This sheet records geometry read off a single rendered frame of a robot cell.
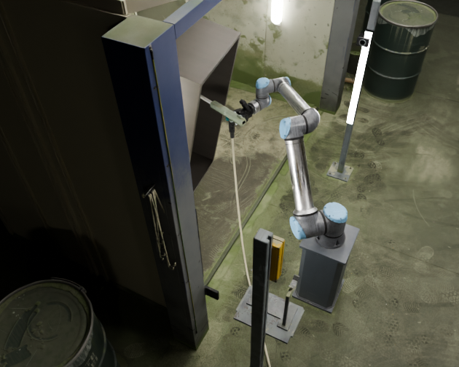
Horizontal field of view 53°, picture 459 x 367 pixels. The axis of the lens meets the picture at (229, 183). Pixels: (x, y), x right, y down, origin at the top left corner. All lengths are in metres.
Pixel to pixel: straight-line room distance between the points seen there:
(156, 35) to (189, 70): 1.00
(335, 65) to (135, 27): 3.26
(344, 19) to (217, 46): 1.91
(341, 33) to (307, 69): 0.54
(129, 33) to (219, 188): 2.64
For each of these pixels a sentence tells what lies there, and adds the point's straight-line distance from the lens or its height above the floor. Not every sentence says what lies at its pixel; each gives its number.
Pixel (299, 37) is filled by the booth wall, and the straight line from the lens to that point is 4.74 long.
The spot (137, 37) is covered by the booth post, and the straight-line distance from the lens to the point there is 1.64.
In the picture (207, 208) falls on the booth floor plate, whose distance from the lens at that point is 3.97.
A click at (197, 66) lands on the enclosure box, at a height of 1.65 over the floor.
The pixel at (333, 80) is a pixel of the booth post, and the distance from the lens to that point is 4.83.
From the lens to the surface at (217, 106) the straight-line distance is 3.15.
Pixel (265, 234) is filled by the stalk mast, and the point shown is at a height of 1.64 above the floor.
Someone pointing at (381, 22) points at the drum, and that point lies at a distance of 5.05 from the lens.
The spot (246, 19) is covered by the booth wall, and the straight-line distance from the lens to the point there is 4.90.
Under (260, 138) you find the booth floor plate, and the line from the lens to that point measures 4.61.
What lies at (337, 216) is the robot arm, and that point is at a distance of 2.84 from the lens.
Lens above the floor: 3.06
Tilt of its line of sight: 46 degrees down
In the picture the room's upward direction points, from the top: 2 degrees counter-clockwise
